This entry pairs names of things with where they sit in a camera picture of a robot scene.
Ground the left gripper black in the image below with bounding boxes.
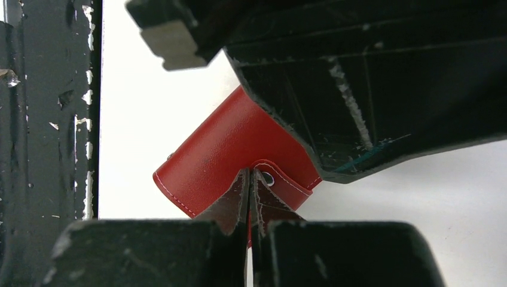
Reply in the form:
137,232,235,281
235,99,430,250
126,1,506,184

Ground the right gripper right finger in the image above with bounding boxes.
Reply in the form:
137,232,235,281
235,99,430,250
249,170,444,286

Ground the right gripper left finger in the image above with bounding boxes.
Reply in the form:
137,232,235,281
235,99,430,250
41,169,250,286

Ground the red card holder wallet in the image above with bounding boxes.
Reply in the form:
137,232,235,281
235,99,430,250
152,87,321,218

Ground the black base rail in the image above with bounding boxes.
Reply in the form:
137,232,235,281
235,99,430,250
1,0,102,286

